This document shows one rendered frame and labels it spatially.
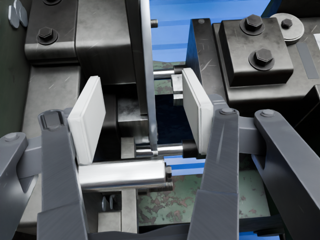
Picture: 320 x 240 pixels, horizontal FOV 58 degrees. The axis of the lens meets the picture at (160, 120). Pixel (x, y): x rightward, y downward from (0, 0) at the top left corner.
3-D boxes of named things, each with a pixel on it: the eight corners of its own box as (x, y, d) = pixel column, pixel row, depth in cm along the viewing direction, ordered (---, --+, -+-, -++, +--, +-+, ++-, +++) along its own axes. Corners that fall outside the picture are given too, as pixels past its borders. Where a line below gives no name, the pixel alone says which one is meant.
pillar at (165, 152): (125, 156, 50) (205, 151, 50) (125, 145, 51) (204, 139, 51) (127, 160, 52) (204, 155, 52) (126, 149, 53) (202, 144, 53)
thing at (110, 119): (93, 131, 38) (116, 130, 38) (96, 20, 47) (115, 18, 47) (111, 167, 53) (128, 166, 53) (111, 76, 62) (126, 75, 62)
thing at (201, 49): (190, 125, 39) (231, 122, 39) (175, 15, 47) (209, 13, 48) (182, 162, 53) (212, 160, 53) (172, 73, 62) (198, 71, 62)
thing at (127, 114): (117, 121, 42) (149, 119, 42) (117, 41, 48) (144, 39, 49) (125, 144, 50) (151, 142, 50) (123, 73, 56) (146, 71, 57)
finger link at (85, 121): (92, 166, 16) (78, 167, 16) (105, 113, 22) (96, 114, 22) (81, 116, 14) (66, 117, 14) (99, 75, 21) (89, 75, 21)
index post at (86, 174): (75, 188, 28) (173, 182, 29) (77, 159, 30) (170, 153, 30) (82, 195, 31) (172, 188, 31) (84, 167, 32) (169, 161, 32)
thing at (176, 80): (174, 96, 46) (196, 95, 47) (171, 71, 49) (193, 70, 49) (173, 105, 49) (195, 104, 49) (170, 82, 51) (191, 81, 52)
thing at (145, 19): (142, 5, 55) (146, 5, 55) (152, 157, 50) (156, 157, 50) (128, -172, 27) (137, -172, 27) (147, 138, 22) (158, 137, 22)
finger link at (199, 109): (198, 105, 14) (213, 104, 15) (181, 68, 21) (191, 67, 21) (199, 156, 16) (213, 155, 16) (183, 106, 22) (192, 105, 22)
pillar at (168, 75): (124, 77, 57) (194, 74, 58) (124, 68, 58) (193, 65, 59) (125, 84, 59) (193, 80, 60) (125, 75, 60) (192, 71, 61)
